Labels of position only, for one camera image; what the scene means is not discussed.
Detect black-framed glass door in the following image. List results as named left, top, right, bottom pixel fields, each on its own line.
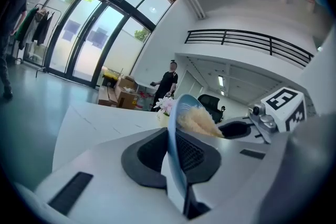
left=43, top=0, right=177, bottom=88

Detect black mesh office chair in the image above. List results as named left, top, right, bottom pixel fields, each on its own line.
left=197, top=94, right=223, bottom=124

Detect white oval table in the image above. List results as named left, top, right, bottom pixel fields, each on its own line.
left=134, top=80, right=158, bottom=90

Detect open cardboard box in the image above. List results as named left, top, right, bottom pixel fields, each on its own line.
left=117, top=75, right=136, bottom=89

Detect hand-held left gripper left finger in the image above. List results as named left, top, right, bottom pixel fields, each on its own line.
left=14, top=127, right=184, bottom=224

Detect pink artificial flowers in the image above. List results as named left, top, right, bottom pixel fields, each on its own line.
left=153, top=95, right=177, bottom=116

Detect hanging dark clothes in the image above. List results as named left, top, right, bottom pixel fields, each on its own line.
left=14, top=6, right=56, bottom=50

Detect large cardboard box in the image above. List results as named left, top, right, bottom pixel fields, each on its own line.
left=115, top=86, right=139, bottom=110

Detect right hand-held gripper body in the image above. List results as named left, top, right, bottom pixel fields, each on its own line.
left=248, top=87, right=307, bottom=144

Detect cream flower vase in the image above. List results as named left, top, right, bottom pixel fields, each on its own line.
left=156, top=110, right=172, bottom=129

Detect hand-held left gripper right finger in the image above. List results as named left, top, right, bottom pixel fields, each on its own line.
left=175, top=130, right=288, bottom=215

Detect black clothes rack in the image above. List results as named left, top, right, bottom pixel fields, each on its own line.
left=13, top=3, right=63, bottom=79

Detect yellow sponge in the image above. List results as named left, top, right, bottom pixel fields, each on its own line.
left=176, top=106, right=225, bottom=138

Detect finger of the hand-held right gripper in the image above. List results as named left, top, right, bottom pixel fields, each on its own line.
left=219, top=116, right=254, bottom=131
left=219, top=125, right=254, bottom=139

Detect person's white shirt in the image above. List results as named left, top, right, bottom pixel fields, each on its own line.
left=299, top=0, right=336, bottom=120

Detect long cardboard box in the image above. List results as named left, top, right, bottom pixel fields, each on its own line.
left=98, top=85, right=119, bottom=108

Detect black bin yellow lid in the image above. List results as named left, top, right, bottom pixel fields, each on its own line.
left=101, top=67, right=119, bottom=89

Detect clear water jug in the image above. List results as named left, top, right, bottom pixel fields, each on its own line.
left=136, top=91, right=153, bottom=111

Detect silver gripper camera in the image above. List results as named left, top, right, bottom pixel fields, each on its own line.
left=251, top=103, right=266, bottom=116

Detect blue big plate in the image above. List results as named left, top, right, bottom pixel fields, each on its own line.
left=160, top=93, right=211, bottom=220

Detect black balcony railing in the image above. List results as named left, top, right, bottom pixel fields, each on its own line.
left=184, top=29, right=315, bottom=68

